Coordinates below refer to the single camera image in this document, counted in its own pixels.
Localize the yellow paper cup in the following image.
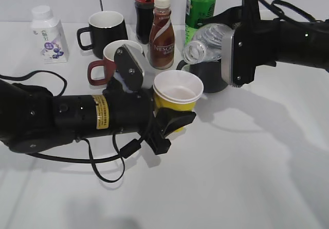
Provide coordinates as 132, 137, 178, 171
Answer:
152, 70, 205, 133

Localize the cola bottle red label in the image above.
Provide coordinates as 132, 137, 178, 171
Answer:
134, 0, 154, 44

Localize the white yogurt drink bottle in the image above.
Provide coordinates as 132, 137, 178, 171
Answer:
31, 5, 69, 64

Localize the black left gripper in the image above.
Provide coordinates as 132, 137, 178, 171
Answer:
103, 77, 196, 154

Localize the Nescafe coffee bottle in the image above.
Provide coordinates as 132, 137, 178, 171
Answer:
149, 0, 175, 69

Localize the green soda bottle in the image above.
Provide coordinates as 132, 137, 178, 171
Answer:
185, 0, 216, 45

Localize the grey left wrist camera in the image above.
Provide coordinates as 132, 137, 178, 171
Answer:
114, 44, 156, 92

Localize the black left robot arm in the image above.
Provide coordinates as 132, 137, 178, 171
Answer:
1, 79, 196, 157

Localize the dark grey ceramic mug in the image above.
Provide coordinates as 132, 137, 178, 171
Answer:
176, 60, 228, 94

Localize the black ceramic mug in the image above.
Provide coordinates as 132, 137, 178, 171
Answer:
77, 11, 128, 59

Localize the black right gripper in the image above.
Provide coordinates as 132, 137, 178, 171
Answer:
201, 6, 281, 82

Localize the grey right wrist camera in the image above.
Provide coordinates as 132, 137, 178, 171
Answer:
221, 30, 255, 87

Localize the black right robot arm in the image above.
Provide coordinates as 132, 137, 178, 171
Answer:
203, 6, 328, 87

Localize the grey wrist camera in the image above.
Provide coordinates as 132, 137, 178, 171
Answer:
114, 44, 156, 92
221, 30, 255, 87

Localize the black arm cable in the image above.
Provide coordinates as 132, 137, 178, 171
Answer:
0, 71, 144, 183
239, 0, 329, 24

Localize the clear water bottle green label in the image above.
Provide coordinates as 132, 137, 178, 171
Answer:
182, 23, 232, 65

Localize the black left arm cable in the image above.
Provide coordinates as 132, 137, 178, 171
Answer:
0, 71, 144, 183

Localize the red ceramic mug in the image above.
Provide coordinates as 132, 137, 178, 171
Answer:
87, 40, 147, 86

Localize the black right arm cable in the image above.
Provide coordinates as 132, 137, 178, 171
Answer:
239, 0, 329, 24

